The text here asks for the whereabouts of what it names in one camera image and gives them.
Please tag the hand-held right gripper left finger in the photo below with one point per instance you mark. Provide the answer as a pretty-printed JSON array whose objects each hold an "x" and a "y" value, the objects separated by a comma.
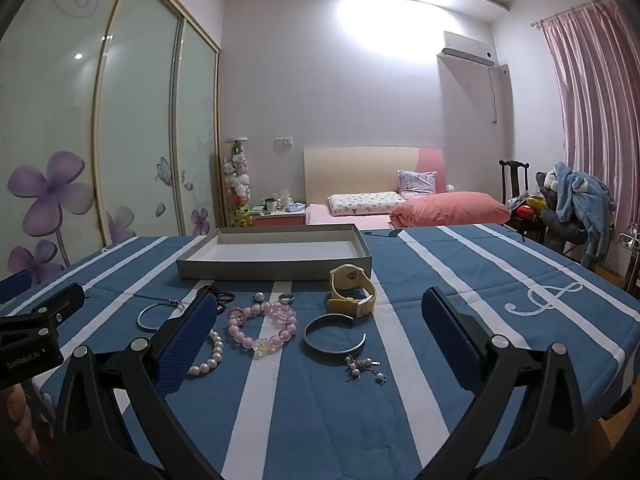
[{"x": 187, "y": 340}]

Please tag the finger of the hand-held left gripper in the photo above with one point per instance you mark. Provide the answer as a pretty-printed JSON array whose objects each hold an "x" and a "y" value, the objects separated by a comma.
[
  {"x": 50, "y": 305},
  {"x": 15, "y": 284}
]

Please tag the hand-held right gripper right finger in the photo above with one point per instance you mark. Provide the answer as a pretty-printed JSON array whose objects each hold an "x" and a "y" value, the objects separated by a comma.
[{"x": 450, "y": 335}]

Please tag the thin silver bangle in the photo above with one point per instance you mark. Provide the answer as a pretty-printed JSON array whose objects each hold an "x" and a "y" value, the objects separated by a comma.
[{"x": 141, "y": 322}]

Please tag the silver charm pendant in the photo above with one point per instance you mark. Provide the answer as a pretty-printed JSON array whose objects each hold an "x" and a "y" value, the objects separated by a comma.
[{"x": 357, "y": 366}]

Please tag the yellow wrist watch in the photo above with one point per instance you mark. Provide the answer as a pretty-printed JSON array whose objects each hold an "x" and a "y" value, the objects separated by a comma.
[{"x": 345, "y": 275}]

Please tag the grey cardboard tray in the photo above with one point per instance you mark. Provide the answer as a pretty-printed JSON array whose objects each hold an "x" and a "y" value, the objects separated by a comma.
[{"x": 275, "y": 250}]

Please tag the person's left hand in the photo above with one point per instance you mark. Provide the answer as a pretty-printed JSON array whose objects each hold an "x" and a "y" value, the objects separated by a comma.
[{"x": 14, "y": 410}]

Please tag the folded pink quilt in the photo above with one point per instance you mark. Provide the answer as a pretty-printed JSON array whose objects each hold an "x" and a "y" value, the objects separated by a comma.
[{"x": 450, "y": 208}]

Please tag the red and yellow toys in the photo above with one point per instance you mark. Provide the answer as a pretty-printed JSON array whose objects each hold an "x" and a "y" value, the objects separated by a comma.
[{"x": 530, "y": 206}]

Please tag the pink nightstand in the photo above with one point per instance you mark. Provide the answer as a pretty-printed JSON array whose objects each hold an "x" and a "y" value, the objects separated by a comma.
[{"x": 280, "y": 219}]

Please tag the floral print pillow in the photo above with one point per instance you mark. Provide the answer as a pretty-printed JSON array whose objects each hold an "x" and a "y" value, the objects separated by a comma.
[{"x": 365, "y": 203}]

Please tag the purple print pillow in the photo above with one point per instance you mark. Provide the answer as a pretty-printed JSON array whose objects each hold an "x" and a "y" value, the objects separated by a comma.
[{"x": 416, "y": 181}]

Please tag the white cup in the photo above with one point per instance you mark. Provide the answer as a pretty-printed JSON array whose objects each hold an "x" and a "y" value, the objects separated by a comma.
[{"x": 270, "y": 205}]

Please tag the dark wooden chair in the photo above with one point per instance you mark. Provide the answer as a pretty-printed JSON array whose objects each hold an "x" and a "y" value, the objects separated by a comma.
[{"x": 510, "y": 180}]

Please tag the plush toy tower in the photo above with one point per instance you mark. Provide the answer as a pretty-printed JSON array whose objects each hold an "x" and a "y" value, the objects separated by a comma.
[{"x": 239, "y": 180}]

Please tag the tissue box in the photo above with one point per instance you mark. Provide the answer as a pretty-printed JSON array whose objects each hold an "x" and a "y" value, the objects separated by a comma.
[{"x": 286, "y": 200}]

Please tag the light blue cloth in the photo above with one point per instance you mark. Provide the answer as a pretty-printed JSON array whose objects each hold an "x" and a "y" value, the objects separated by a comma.
[{"x": 297, "y": 206}]

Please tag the bed with pink headboard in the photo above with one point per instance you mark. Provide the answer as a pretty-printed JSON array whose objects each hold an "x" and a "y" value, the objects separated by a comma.
[{"x": 360, "y": 170}]

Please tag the metal rack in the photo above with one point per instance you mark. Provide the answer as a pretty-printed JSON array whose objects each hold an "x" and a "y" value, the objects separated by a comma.
[{"x": 631, "y": 250}]

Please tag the floral glass sliding wardrobe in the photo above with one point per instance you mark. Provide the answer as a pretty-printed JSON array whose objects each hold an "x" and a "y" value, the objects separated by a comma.
[{"x": 135, "y": 110}]

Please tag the pink curtain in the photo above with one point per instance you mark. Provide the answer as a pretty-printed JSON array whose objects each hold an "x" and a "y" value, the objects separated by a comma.
[{"x": 600, "y": 110}]

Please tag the white air conditioner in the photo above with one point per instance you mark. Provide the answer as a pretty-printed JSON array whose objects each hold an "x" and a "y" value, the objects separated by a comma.
[{"x": 465, "y": 47}]

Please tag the metal curtain rod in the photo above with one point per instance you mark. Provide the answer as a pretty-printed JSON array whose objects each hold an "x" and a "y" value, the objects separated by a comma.
[{"x": 565, "y": 11}]

